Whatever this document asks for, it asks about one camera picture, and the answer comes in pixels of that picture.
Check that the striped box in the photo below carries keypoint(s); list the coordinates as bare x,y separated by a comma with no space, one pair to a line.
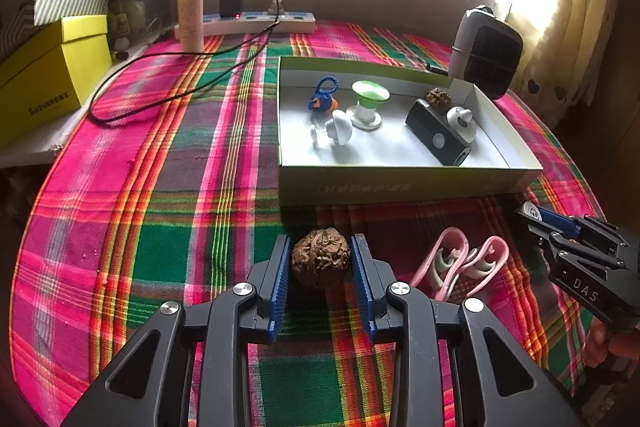
70,9

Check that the clear storage container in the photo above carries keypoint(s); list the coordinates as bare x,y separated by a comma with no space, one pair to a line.
145,14

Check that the patterned curtain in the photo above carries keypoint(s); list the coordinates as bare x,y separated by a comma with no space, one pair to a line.
580,7

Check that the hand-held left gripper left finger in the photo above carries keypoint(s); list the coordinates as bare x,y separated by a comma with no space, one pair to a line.
280,297

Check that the pink clip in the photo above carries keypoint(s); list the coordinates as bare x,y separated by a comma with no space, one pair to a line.
487,262
440,264

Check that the white knob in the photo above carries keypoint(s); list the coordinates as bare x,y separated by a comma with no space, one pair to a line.
337,132

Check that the green and white cardboard box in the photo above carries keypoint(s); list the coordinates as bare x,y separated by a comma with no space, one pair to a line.
390,187

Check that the cream tube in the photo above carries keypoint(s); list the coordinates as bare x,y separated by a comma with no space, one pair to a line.
191,7

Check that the black charger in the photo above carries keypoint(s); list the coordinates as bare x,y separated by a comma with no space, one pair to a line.
231,1

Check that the white power strip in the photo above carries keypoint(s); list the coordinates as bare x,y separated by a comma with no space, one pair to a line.
260,24

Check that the small white black heater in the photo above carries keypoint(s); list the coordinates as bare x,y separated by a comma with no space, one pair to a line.
487,52

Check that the black rectangular device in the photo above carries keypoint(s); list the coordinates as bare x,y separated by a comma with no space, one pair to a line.
435,137

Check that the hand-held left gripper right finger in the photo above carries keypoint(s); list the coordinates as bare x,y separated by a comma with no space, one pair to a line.
362,297

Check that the brown walnut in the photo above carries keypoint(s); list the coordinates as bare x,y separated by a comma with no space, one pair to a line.
320,259
439,99

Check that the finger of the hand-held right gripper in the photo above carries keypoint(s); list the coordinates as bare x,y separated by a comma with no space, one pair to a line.
557,219
532,232

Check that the green mushroom lamp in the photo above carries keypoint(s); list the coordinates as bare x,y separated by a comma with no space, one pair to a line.
370,93

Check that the yellow box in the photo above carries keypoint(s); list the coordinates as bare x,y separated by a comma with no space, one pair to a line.
45,77

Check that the person's right hand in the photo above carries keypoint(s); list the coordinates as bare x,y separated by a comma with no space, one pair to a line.
595,347

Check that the plaid tablecloth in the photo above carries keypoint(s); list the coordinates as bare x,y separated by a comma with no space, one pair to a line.
165,207

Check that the grey plug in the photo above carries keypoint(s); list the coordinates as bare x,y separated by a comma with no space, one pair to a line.
276,8

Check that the white round cone-tipped gadget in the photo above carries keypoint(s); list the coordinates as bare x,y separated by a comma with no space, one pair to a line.
462,124

